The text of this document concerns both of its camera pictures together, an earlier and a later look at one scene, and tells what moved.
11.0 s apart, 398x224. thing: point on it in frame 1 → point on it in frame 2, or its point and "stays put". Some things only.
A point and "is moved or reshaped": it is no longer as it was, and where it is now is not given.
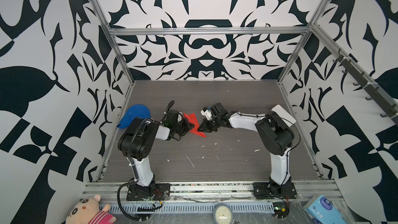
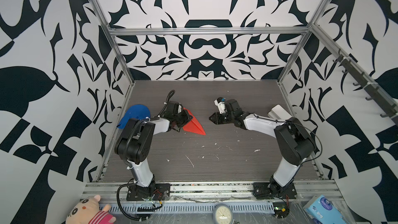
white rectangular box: x=286 y=117 stays put
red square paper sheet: x=192 y=119 is moved or reshaped
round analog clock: x=222 y=214 stays put
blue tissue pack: x=322 y=210 stays put
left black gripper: x=187 y=126 → x=187 y=116
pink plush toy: x=89 y=210 stays put
